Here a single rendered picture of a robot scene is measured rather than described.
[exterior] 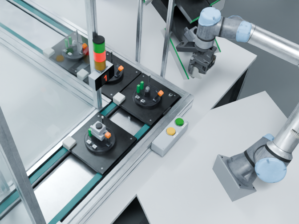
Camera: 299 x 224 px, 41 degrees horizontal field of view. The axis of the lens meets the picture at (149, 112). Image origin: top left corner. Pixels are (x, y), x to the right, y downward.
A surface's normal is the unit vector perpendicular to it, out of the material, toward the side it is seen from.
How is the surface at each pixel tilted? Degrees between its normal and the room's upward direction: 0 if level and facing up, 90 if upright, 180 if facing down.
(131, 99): 0
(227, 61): 0
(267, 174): 65
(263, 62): 0
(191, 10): 25
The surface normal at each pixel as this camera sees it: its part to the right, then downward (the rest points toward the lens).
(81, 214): 0.06, -0.60
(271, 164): -0.24, 0.43
